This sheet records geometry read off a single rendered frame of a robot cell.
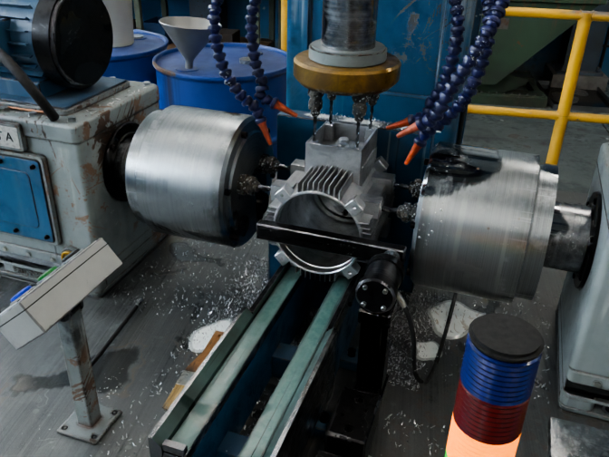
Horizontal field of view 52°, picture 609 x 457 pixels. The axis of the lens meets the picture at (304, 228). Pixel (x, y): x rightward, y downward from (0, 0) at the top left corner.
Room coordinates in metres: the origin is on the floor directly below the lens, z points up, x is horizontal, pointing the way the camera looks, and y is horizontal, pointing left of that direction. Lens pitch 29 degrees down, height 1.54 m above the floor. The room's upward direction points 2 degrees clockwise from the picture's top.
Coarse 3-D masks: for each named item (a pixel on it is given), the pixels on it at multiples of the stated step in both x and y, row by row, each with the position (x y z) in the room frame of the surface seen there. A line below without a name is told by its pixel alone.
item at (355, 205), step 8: (376, 160) 1.07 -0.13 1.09; (384, 160) 1.08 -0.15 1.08; (376, 168) 1.07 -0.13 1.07; (384, 168) 1.06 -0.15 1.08; (288, 184) 0.95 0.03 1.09; (280, 192) 0.94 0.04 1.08; (288, 192) 0.94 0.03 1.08; (280, 200) 0.94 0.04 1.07; (352, 200) 0.90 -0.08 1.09; (360, 200) 0.91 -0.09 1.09; (352, 208) 0.90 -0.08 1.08; (360, 208) 0.90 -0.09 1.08; (280, 256) 0.94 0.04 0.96; (344, 272) 0.90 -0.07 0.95; (352, 272) 0.90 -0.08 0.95
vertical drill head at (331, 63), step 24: (336, 0) 1.01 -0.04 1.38; (360, 0) 1.01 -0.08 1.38; (336, 24) 1.01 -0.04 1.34; (360, 24) 1.01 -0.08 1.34; (312, 48) 1.04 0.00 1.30; (336, 48) 1.01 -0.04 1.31; (360, 48) 1.01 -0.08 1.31; (384, 48) 1.04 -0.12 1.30; (312, 72) 0.98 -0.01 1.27; (336, 72) 0.97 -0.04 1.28; (360, 72) 0.97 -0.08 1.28; (384, 72) 0.98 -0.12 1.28; (312, 96) 1.01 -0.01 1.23; (360, 96) 0.98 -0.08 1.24; (360, 120) 0.99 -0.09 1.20
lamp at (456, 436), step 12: (456, 432) 0.40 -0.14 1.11; (456, 444) 0.40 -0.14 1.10; (468, 444) 0.39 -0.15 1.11; (480, 444) 0.38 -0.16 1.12; (504, 444) 0.38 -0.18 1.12; (516, 444) 0.39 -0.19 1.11; (456, 456) 0.39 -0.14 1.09; (468, 456) 0.38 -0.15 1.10; (480, 456) 0.38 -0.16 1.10; (492, 456) 0.38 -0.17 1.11; (504, 456) 0.38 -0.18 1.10
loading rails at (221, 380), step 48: (288, 288) 0.90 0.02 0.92; (336, 288) 0.90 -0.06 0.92; (240, 336) 0.76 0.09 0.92; (288, 336) 0.88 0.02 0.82; (336, 336) 0.77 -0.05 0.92; (192, 384) 0.64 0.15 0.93; (240, 384) 0.69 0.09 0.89; (288, 384) 0.66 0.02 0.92; (192, 432) 0.57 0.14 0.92; (288, 432) 0.56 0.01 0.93
